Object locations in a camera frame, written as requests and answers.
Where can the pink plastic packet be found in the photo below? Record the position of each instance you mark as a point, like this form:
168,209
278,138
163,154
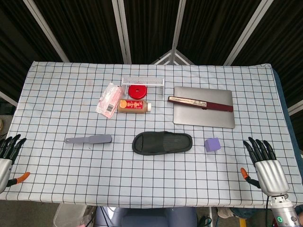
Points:
110,100

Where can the red round disc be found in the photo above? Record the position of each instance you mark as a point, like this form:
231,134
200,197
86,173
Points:
137,91

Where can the dark red folding fan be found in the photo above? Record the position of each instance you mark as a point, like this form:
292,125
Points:
213,106

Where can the white checkered tablecloth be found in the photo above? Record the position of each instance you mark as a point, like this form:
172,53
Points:
71,106

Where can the clear plastic storage box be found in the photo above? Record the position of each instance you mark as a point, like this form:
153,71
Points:
68,215

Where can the brown drink bottle red label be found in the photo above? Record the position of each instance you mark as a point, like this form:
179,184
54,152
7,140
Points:
132,106

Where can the white triangular screen foot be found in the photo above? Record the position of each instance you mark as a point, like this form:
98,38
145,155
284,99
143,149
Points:
164,57

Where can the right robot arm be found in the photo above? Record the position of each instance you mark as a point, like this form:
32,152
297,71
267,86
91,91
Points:
282,210

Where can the black slipper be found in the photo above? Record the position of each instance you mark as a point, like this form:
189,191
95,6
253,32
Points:
165,144

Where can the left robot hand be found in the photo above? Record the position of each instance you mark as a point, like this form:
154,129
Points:
5,165

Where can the purple foam cube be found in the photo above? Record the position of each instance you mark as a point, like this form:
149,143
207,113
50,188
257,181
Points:
212,144

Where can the grey closed laptop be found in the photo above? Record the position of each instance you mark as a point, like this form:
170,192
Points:
203,113

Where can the white side frame rail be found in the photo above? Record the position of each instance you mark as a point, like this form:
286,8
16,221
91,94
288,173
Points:
8,98
296,108

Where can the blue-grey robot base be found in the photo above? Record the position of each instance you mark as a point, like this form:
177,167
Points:
146,217

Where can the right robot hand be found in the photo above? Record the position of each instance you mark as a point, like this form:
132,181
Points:
272,175

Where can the white screen frame post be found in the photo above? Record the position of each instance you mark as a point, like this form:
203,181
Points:
177,30
46,30
122,30
249,30

